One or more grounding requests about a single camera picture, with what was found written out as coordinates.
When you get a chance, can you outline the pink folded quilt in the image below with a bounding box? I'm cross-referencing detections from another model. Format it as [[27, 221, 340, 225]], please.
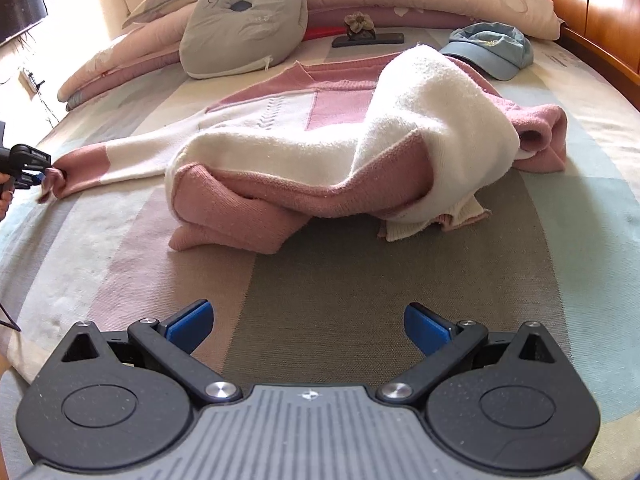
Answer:
[[57, 2, 451, 111]]

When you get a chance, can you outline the blue cap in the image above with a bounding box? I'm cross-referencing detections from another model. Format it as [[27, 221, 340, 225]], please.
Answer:
[[440, 22, 533, 81]]

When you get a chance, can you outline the black television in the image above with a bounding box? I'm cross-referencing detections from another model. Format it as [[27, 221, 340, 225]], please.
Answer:
[[0, 0, 48, 46]]

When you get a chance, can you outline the grey cat-face cushion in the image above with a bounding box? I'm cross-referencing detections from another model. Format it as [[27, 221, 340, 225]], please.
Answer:
[[180, 0, 308, 80]]

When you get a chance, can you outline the pink and white sweater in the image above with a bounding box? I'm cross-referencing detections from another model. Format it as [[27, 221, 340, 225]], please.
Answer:
[[37, 45, 568, 256]]

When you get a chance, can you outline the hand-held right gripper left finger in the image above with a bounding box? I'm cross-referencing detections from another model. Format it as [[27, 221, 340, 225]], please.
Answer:
[[61, 300, 243, 406]]

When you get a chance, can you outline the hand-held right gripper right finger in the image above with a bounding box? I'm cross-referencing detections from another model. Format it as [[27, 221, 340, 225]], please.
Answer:
[[376, 302, 557, 403]]

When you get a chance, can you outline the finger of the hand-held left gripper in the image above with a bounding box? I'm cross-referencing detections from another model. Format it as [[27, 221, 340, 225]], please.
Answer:
[[17, 170, 50, 190]]

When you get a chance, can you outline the wooden headboard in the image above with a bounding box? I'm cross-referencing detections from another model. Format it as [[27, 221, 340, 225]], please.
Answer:
[[492, 0, 640, 111]]

